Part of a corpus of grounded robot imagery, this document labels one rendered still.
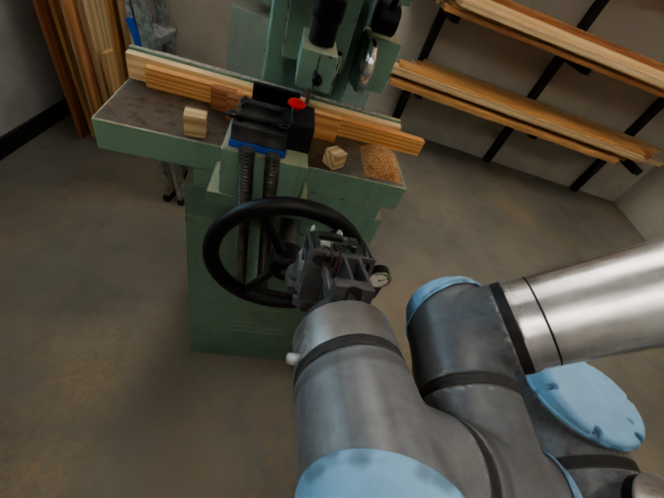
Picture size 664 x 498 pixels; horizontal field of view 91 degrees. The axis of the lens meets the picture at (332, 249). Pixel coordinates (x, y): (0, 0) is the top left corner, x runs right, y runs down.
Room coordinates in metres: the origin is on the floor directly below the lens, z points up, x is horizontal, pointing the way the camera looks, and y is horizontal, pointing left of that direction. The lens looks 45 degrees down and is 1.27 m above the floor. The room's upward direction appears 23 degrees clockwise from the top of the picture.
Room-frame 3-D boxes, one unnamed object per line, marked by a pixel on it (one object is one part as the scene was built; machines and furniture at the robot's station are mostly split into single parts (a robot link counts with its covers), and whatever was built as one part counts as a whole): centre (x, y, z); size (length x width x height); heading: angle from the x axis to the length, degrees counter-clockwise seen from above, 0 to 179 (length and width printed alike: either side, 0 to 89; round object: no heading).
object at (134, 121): (0.58, 0.21, 0.87); 0.61 x 0.30 x 0.06; 109
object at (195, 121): (0.51, 0.32, 0.92); 0.04 x 0.03 x 0.04; 116
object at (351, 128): (0.70, 0.19, 0.92); 0.62 x 0.02 x 0.04; 109
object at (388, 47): (0.93, 0.09, 1.02); 0.09 x 0.07 x 0.12; 109
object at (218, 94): (0.66, 0.25, 0.92); 0.23 x 0.02 x 0.04; 109
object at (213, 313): (0.82, 0.22, 0.35); 0.58 x 0.45 x 0.71; 19
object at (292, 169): (0.50, 0.18, 0.91); 0.15 x 0.14 x 0.09; 109
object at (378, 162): (0.68, -0.02, 0.91); 0.12 x 0.09 x 0.03; 19
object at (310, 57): (0.73, 0.18, 1.03); 0.14 x 0.07 x 0.09; 19
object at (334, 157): (0.60, 0.07, 0.92); 0.03 x 0.03 x 0.03; 62
